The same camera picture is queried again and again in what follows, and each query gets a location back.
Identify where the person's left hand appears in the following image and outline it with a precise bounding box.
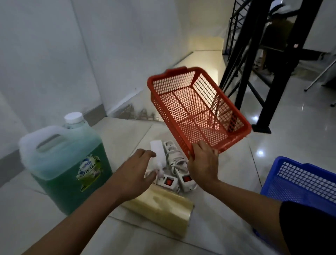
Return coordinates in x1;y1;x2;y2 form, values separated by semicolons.
108;148;158;203

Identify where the person's right hand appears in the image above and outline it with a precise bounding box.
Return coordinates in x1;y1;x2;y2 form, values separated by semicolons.
187;140;220;191

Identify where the red plastic mesh basket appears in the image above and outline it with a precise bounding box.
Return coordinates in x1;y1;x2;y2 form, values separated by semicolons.
147;66;252;158

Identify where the person's left forearm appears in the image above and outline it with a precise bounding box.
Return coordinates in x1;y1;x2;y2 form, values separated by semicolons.
23;181;138;255

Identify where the person's right forearm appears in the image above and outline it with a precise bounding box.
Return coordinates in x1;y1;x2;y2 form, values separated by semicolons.
199;179;290;255

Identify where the long white power strip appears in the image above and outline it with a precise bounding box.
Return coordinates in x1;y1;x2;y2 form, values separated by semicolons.
163;140;198;193

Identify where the yellowish clear plastic roll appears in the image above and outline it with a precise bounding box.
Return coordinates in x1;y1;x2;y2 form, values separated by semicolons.
122;184;195;239

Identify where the green dish soap jug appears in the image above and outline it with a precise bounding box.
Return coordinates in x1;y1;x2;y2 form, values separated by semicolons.
18;112;113;216

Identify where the blue plastic mesh basket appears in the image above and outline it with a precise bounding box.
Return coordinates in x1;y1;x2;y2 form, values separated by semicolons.
253;156;336;237

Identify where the person's black sleeve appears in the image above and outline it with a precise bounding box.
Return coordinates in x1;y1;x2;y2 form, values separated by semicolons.
279;201;336;255

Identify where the metal chair leg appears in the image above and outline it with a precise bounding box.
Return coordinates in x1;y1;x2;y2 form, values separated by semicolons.
304;58;336;92

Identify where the white coiled power cable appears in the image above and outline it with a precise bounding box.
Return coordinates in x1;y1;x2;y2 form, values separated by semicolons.
168;152;188;175

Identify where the black metal stair frame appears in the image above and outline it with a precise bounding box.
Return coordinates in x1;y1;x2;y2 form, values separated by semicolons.
219;0;324;134

